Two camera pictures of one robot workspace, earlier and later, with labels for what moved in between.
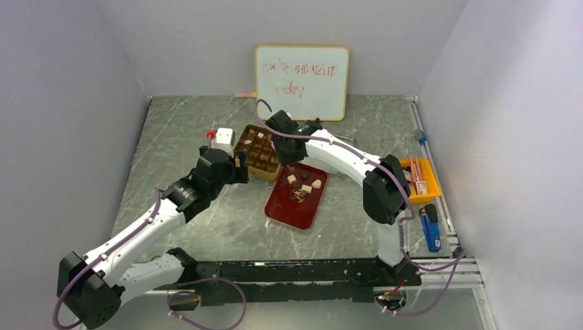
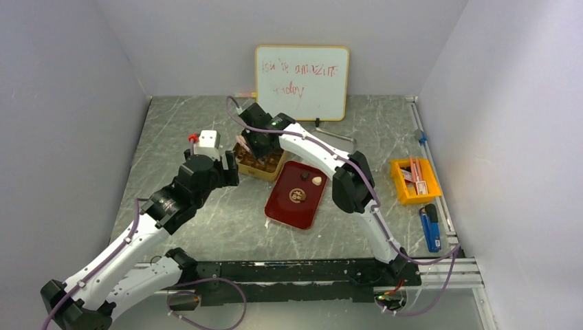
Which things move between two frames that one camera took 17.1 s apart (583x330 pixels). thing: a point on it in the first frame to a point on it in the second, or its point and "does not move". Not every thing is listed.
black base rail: [225, 282] does not move
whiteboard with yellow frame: [310, 82] does not move
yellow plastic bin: [433, 187] does not move
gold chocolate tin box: [262, 158] does not move
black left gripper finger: [240, 174] to [229, 177]
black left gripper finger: [243, 158] to [231, 159]
